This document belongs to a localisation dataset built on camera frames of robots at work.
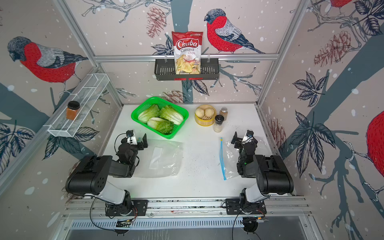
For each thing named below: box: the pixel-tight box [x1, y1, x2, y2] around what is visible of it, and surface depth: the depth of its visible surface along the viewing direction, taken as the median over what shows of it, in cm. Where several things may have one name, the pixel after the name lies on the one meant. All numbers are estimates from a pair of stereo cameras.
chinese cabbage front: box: [147, 117, 175, 135], surface depth 99 cm
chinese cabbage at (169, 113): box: [159, 105, 184, 125], surface depth 106 cm
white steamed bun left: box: [195, 108, 205, 118], surface depth 108 cm
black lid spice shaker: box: [213, 114, 225, 133], surface depth 100 cm
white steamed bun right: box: [204, 107, 215, 118], surface depth 109 cm
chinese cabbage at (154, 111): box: [138, 104, 161, 123], surface depth 106 cm
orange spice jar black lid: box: [66, 100, 81, 121], surface depth 67 cm
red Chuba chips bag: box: [171, 31, 204, 75], surface depth 87 cm
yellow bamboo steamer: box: [194, 104, 217, 127], surface depth 109 cm
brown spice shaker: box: [219, 106, 228, 121], surface depth 106 cm
